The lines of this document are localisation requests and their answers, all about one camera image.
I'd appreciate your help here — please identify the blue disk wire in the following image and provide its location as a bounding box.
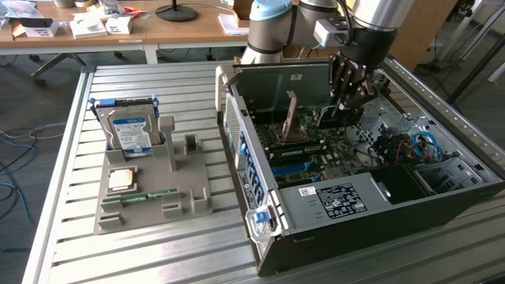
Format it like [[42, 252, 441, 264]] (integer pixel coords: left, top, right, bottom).
[[409, 129, 444, 164]]

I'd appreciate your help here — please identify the blue floor cable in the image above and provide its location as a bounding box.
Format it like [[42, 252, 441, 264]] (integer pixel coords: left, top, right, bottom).
[[0, 130, 37, 253]]

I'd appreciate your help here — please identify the brown cardboard box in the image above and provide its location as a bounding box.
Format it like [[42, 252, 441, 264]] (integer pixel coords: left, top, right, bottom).
[[232, 0, 253, 27]]

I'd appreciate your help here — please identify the black open PC case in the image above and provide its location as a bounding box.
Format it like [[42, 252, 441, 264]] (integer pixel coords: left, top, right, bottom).
[[214, 54, 505, 277]]

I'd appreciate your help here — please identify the white box with black insert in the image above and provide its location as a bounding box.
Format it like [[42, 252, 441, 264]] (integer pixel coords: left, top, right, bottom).
[[18, 17, 60, 38]]

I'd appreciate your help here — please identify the grey plastic parts rack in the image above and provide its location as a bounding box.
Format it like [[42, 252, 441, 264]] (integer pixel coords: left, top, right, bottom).
[[92, 115, 213, 237]]

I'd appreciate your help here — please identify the green RAM stick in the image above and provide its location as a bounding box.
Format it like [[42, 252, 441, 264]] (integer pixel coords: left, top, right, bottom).
[[101, 189, 178, 205], [270, 144, 322, 159]]

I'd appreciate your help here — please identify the blue expansion slot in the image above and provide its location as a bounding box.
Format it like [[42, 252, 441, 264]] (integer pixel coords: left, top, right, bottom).
[[272, 164, 313, 176]]

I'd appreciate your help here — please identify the blue case release latch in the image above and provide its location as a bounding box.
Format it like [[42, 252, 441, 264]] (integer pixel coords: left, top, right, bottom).
[[252, 211, 273, 226]]

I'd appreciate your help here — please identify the black metal pole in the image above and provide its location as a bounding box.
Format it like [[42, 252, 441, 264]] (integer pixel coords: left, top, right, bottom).
[[448, 28, 505, 104]]

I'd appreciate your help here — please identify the small white labelled box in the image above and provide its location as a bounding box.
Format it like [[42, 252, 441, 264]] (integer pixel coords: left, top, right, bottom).
[[105, 16, 134, 35]]

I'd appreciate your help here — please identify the grey power supply unit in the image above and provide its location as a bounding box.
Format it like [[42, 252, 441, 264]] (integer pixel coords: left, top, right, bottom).
[[272, 173, 392, 231]]

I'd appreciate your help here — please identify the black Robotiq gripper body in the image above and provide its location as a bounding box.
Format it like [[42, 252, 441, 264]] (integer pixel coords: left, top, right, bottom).
[[340, 26, 397, 71]]

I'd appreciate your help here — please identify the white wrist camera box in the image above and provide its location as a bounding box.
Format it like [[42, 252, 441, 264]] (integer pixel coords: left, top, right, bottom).
[[314, 18, 350, 48]]

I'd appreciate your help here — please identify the white tape roll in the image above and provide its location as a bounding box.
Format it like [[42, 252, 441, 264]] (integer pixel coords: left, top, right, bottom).
[[76, 17, 104, 32]]

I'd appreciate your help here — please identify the graphics card with metal bracket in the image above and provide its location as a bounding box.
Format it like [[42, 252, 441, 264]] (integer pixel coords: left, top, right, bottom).
[[280, 90, 365, 146]]

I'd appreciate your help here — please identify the flat white box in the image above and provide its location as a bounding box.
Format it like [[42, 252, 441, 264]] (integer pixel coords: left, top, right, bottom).
[[69, 14, 109, 40]]

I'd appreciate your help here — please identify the hard disk in blue caddy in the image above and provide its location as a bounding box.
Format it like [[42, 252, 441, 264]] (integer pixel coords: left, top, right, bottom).
[[89, 96, 165, 160]]

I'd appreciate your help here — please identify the wooden cabinet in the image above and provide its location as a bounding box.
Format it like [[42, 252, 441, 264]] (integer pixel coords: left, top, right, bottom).
[[388, 0, 461, 72]]

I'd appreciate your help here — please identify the black power connector bundle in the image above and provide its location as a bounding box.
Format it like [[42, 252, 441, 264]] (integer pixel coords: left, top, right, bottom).
[[373, 133, 418, 166]]

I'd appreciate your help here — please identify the green motherboard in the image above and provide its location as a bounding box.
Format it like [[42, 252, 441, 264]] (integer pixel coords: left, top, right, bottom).
[[252, 108, 380, 190]]

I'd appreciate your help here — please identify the silver CPU chip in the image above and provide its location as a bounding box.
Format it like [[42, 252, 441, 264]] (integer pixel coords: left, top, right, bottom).
[[106, 170, 133, 192]]

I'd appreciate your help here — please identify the wooden office desk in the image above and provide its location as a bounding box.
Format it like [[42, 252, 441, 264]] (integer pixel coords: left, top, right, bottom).
[[144, 0, 362, 64], [0, 0, 150, 86]]

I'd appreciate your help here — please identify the black round lamp base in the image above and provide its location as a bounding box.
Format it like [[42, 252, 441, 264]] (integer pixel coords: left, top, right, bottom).
[[154, 0, 198, 23]]

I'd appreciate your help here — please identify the silver metal disk bay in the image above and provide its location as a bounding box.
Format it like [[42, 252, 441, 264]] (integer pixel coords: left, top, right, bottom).
[[412, 156, 490, 198]]

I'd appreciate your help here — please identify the white paper stack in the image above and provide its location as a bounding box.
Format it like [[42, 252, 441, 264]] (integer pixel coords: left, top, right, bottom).
[[217, 13, 250, 37]]

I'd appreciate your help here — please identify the CPU socket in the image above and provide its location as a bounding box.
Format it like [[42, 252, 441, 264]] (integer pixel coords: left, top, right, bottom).
[[272, 121, 308, 143]]

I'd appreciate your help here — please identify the white floor cable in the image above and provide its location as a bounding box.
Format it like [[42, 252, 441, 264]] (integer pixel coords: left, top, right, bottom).
[[0, 122, 66, 140]]

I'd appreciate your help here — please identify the black camera cable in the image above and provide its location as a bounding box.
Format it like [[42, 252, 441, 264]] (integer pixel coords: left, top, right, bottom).
[[336, 0, 358, 47]]

